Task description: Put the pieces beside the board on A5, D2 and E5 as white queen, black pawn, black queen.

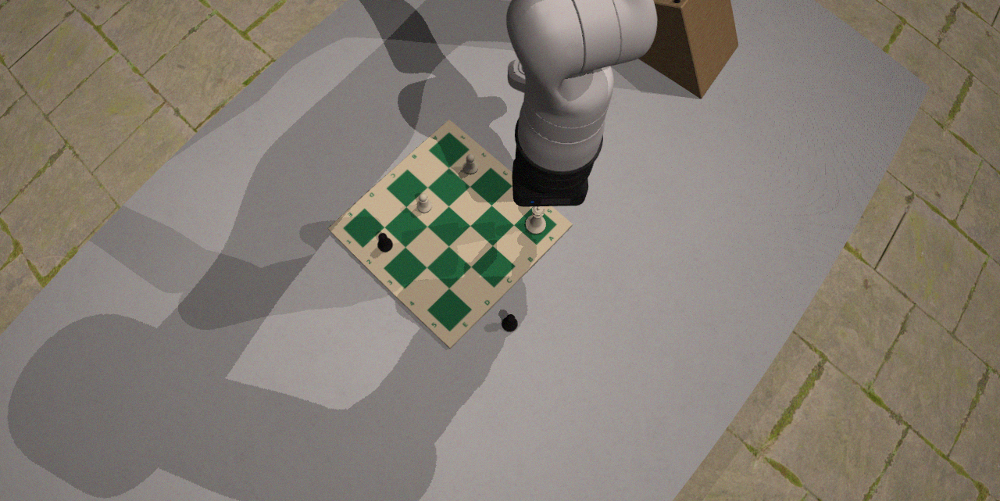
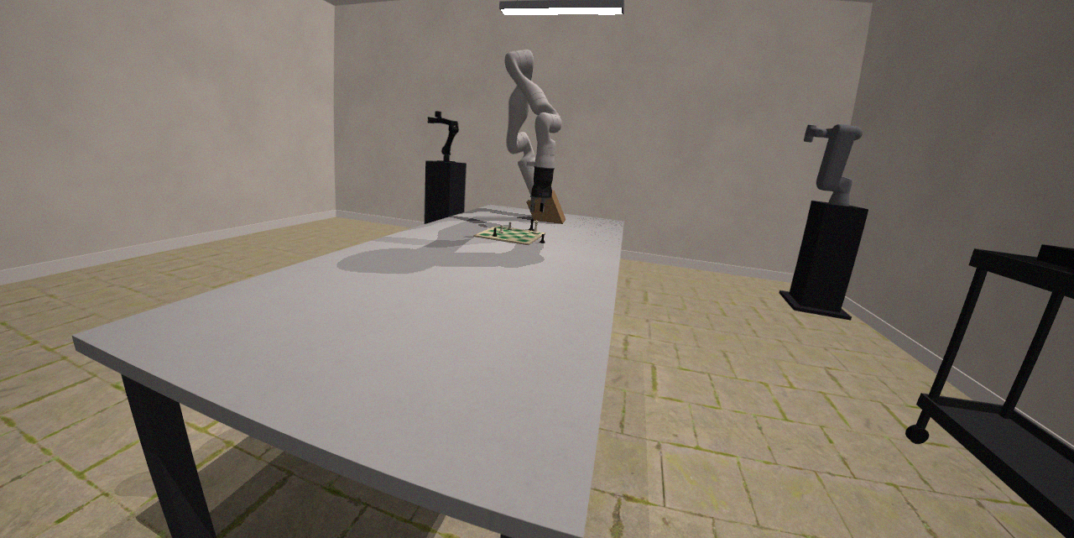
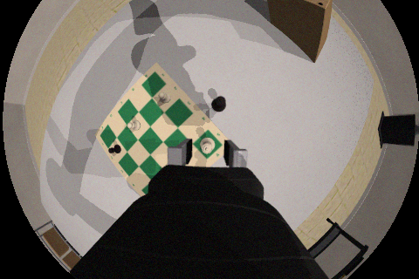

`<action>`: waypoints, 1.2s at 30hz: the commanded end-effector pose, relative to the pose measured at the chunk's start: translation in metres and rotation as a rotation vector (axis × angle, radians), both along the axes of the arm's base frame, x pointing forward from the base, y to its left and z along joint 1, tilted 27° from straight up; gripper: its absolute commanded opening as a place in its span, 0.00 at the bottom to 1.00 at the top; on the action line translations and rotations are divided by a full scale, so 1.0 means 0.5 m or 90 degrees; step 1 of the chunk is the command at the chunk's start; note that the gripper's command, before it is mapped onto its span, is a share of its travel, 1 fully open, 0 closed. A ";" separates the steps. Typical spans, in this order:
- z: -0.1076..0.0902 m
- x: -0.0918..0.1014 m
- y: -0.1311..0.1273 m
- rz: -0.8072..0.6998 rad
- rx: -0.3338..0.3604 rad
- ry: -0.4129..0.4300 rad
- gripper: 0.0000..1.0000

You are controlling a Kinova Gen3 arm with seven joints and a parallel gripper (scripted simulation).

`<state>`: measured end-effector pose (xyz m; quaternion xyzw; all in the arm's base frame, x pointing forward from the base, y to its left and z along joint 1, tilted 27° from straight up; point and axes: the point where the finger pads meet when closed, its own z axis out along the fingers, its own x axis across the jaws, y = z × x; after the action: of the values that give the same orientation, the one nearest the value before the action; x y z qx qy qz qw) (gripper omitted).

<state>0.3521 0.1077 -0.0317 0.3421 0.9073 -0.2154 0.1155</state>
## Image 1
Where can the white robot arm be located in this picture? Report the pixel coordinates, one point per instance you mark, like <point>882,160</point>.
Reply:
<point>556,38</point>

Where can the white pawn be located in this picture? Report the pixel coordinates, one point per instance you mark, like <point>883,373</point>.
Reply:
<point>470,167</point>
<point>424,204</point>

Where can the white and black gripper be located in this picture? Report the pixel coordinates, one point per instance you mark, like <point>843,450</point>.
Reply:
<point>547,172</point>

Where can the green and cream chessboard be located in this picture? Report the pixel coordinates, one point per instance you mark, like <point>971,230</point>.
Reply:
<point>451,265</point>

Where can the black pawn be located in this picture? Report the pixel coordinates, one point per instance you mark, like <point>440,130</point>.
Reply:
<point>509,323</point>
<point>385,244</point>

